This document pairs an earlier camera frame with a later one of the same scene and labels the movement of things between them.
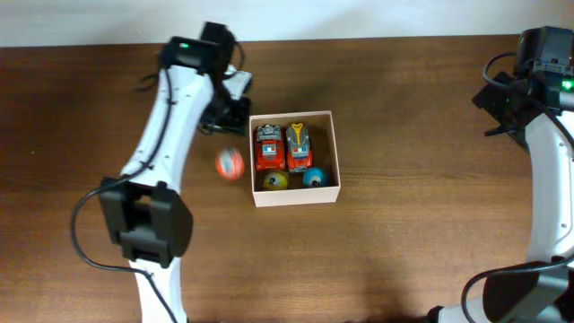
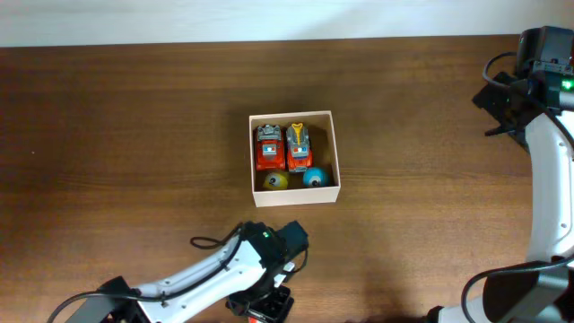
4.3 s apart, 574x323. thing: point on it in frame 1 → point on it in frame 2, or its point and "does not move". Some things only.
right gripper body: x=496 y=104 does not move
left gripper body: x=234 y=115 → x=267 y=304
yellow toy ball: x=275 y=180 does not move
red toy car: x=270 y=148 does not move
